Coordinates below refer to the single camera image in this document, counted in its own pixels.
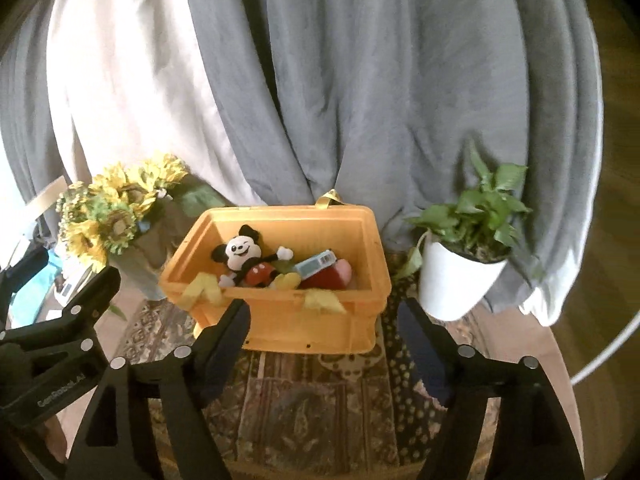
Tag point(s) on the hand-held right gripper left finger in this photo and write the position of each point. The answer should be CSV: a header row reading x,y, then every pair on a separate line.
x,y
231,340

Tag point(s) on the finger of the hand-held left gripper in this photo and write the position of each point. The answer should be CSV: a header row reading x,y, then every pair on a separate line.
x,y
65,325
22,272

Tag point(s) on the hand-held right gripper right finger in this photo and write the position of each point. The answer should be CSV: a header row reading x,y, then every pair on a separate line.
x,y
425,352

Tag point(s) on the mouse plush toy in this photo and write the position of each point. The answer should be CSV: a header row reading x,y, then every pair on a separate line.
x,y
255,271

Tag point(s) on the blue white tissue pack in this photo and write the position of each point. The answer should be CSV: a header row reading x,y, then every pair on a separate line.
x,y
315,264

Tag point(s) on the red green fluffy toy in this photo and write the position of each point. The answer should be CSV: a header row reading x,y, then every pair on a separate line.
x,y
327,277

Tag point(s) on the blue cloth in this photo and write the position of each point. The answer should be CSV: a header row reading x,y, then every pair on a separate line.
x,y
35,300

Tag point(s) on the white stacked papers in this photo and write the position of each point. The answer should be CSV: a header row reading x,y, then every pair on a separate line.
x,y
70,287

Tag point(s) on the green plant in white pot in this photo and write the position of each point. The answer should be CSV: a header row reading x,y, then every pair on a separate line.
x,y
455,280

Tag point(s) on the grey green ribbed flower pot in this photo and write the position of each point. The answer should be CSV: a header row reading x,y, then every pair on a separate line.
x,y
142,270

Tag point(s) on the patterned round rug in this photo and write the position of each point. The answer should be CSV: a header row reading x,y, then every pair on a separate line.
x,y
310,410

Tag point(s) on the artificial sunflower bouquet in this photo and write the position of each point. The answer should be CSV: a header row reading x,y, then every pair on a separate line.
x,y
110,210

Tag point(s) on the white curtain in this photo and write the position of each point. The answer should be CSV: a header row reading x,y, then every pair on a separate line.
x,y
125,85

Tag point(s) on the grey curtain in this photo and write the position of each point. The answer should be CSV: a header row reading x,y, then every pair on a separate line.
x,y
375,85

